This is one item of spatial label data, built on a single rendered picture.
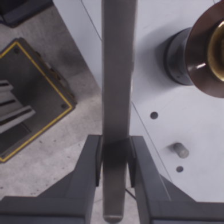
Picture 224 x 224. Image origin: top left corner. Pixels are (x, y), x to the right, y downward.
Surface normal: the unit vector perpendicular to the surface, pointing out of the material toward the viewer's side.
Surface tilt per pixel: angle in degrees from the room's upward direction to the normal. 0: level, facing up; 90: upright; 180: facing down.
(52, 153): 0
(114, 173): 0
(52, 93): 0
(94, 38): 11
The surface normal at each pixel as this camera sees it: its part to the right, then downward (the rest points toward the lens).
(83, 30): -0.18, 0.33
